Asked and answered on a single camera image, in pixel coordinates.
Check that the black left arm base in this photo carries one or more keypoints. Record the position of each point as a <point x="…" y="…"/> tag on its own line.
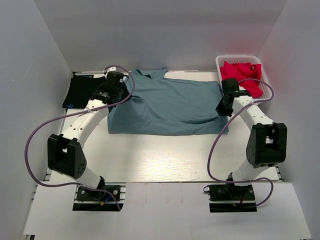
<point x="90" y="201"/>

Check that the crumpled red t-shirt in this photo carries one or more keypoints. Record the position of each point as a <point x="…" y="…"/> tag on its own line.
<point x="242" y="71"/>

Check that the teal blue t-shirt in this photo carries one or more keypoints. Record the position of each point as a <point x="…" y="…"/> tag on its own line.
<point x="167" y="107"/>

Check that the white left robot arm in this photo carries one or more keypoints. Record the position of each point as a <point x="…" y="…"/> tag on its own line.
<point x="65" y="151"/>

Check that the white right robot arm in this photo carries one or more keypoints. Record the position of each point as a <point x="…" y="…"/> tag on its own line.
<point x="267" y="142"/>

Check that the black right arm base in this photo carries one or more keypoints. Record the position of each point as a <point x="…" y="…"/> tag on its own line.
<point x="230" y="198"/>

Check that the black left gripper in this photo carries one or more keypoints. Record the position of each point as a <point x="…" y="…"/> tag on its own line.
<point x="126" y="91"/>

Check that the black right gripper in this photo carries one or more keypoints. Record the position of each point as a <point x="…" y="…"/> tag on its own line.
<point x="222" y="111"/>

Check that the white plastic basket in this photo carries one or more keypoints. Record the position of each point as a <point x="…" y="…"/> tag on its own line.
<point x="242" y="58"/>

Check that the folded black t-shirt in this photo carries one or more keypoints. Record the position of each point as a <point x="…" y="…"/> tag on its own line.
<point x="80" y="90"/>

